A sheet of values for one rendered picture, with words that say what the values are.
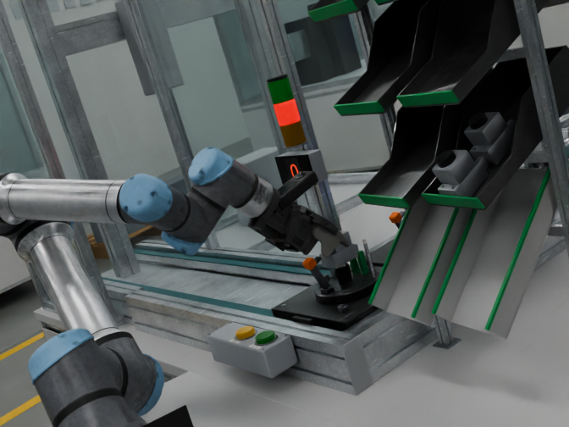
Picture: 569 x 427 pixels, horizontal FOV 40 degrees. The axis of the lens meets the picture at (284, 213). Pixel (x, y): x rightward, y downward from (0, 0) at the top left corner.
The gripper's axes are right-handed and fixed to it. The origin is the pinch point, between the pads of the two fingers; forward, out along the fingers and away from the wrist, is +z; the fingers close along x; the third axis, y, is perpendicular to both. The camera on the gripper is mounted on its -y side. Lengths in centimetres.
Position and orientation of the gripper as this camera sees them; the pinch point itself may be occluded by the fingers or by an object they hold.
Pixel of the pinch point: (336, 239)
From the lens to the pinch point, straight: 160.3
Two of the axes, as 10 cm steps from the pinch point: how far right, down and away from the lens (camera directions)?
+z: 7.1, 4.7, 5.3
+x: 6.0, 0.1, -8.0
